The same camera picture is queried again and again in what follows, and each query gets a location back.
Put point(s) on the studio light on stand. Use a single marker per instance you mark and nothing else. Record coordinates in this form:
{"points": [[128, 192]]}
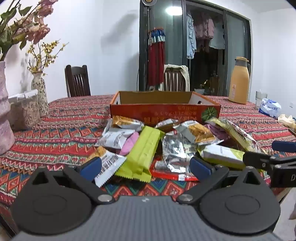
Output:
{"points": [[148, 1]]}

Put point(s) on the white blue tissue pack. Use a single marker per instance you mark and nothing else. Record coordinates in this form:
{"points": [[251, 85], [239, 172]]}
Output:
{"points": [[269, 107]]}

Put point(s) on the brown slatted wooden chair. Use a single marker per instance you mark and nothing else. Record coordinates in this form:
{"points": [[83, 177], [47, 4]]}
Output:
{"points": [[173, 81]]}

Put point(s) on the sliding glass door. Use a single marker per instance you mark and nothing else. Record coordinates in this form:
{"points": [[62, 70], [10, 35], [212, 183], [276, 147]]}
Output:
{"points": [[235, 46]]}

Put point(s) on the light blue denim shirt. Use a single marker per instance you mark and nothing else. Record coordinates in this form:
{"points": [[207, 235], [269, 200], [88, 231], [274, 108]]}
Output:
{"points": [[190, 34]]}

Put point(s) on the yellow thermos jug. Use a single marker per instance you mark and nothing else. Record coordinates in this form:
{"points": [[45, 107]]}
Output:
{"points": [[239, 83]]}

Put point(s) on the pink snack packet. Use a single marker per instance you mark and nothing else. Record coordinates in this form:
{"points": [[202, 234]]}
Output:
{"points": [[130, 144]]}

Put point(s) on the white hanging garment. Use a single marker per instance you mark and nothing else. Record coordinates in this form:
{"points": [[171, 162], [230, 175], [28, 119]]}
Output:
{"points": [[217, 41]]}

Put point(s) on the pink hanging garment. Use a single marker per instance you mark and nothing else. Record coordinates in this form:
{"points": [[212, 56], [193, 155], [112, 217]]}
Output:
{"points": [[204, 27]]}

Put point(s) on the pile of assorted snack packs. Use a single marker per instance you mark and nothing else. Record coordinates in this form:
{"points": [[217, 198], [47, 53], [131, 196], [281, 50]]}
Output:
{"points": [[175, 148]]}

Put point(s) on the orange cardboard box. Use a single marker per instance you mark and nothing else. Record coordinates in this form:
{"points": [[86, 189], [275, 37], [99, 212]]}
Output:
{"points": [[150, 111]]}

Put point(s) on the crumpled beige tissue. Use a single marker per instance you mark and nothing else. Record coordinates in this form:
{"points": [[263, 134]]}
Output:
{"points": [[286, 119]]}

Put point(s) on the large pink vase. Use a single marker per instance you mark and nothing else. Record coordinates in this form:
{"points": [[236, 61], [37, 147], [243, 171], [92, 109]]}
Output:
{"points": [[4, 115]]}

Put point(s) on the clear drinking glass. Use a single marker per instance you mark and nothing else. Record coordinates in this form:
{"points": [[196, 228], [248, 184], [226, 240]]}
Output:
{"points": [[261, 97]]}

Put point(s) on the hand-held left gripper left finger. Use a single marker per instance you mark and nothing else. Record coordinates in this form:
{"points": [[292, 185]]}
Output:
{"points": [[91, 168]]}

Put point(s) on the lime green snack packet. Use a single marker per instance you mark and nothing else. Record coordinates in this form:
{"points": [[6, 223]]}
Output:
{"points": [[141, 153]]}

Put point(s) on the yellow flower branches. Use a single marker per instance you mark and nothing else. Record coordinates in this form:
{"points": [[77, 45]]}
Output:
{"points": [[46, 55]]}

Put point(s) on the dark wooden chair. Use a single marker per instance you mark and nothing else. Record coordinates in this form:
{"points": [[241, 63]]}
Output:
{"points": [[77, 81]]}

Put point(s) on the pink dried flowers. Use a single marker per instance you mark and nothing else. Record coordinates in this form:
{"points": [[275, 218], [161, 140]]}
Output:
{"points": [[37, 32]]}

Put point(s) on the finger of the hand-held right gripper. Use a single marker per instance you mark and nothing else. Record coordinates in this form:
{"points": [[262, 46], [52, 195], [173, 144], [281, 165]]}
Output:
{"points": [[284, 146], [256, 160]]}

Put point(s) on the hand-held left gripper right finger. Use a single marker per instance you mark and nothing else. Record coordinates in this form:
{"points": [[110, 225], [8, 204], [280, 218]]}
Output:
{"points": [[200, 168]]}

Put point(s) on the chair with beige jacket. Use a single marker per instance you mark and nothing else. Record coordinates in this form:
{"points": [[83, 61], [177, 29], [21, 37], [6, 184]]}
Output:
{"points": [[185, 74]]}

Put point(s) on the small floral vase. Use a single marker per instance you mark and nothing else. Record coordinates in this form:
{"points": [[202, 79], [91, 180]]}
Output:
{"points": [[41, 97]]}

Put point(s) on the clear jar with white lid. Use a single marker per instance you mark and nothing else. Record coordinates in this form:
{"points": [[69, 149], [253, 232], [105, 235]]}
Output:
{"points": [[23, 111]]}

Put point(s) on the red hanging cloth blue fringe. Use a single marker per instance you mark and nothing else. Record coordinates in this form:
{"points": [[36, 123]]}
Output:
{"points": [[157, 62]]}

